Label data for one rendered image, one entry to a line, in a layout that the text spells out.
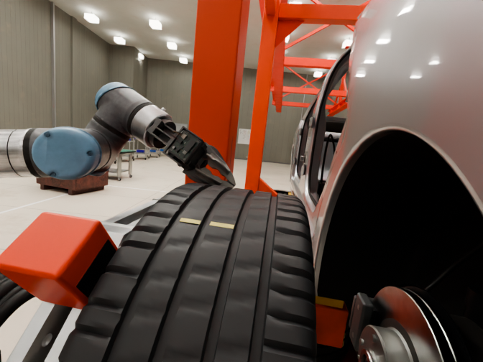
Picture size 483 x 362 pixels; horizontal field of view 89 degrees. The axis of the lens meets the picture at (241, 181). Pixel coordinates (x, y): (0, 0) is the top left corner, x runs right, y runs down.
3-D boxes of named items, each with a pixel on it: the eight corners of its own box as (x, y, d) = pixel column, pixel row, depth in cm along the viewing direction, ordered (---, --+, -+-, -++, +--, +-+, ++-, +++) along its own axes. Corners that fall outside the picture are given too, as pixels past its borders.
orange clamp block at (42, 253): (96, 314, 29) (56, 279, 22) (37, 301, 30) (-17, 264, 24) (127, 259, 34) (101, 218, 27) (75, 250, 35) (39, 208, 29)
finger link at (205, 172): (221, 194, 49) (187, 168, 51) (226, 198, 55) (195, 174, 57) (231, 182, 49) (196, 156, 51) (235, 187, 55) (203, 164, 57)
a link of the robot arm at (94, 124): (50, 159, 51) (85, 110, 51) (72, 154, 62) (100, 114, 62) (93, 183, 54) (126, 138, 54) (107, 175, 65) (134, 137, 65)
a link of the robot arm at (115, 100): (111, 120, 65) (132, 89, 65) (144, 146, 63) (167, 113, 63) (82, 105, 56) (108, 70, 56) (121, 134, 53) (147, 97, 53)
